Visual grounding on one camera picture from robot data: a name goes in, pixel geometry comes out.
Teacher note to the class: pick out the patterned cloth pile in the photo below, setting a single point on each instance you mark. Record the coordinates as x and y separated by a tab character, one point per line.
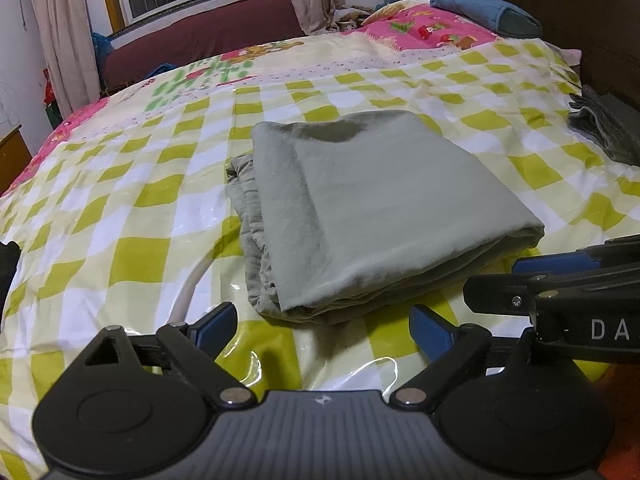
355	19

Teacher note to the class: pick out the light green pants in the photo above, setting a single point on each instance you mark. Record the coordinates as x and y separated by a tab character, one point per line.
380	200

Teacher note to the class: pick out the black cloth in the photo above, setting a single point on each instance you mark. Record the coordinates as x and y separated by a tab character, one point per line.
7	270

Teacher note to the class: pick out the small blue cloth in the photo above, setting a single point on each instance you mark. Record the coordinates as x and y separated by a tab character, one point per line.
160	71

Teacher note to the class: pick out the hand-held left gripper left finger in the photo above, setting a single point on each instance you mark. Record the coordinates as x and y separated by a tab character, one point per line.
215	325

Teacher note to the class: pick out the orange dotted cloth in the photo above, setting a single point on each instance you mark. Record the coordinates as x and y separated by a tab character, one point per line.
622	425

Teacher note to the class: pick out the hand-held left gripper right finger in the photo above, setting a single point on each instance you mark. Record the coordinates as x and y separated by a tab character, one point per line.
430	327

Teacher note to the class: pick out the grey folded cloth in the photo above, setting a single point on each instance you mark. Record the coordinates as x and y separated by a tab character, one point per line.
607	120

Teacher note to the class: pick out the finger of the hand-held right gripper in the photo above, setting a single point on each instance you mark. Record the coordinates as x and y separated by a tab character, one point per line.
555	264
495	292

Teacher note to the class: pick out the red and green bag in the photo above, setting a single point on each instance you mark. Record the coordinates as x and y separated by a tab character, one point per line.
52	95

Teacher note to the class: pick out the blue plastic bag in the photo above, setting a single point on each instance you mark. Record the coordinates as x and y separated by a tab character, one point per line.
102	46

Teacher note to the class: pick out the wooden desk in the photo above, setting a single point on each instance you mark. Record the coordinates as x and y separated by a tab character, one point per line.
14	160

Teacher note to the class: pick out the blue pillow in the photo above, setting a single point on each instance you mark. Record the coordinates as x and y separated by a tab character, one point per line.
485	12

